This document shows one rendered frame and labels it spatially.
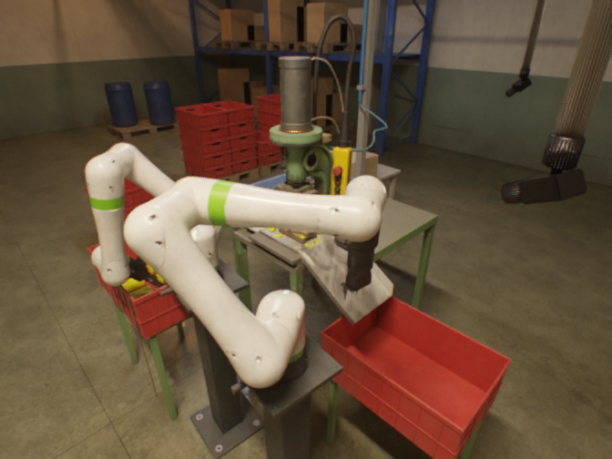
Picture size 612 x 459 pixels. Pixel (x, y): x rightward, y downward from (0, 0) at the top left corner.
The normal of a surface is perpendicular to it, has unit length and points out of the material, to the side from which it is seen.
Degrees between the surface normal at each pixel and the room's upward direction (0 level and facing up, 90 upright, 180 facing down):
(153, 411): 0
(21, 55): 90
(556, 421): 0
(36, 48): 90
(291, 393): 0
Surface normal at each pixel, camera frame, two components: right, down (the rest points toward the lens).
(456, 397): 0.00, -0.88
